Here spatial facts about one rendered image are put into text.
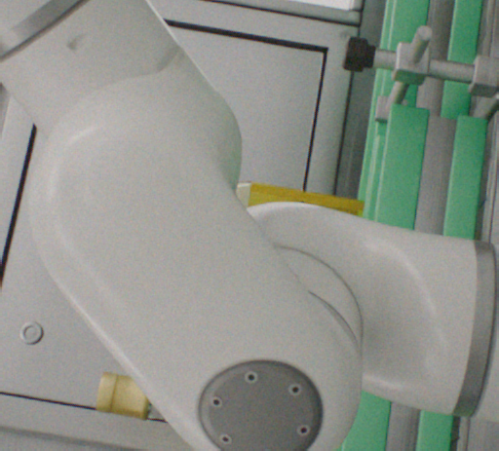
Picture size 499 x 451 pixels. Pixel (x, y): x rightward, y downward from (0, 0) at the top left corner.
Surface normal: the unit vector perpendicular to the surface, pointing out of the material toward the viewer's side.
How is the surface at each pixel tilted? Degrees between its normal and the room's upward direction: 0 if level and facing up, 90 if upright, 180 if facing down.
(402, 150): 90
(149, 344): 81
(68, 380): 90
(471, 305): 85
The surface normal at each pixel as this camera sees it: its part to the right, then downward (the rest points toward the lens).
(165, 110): 0.35, -0.85
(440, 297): -0.23, -0.29
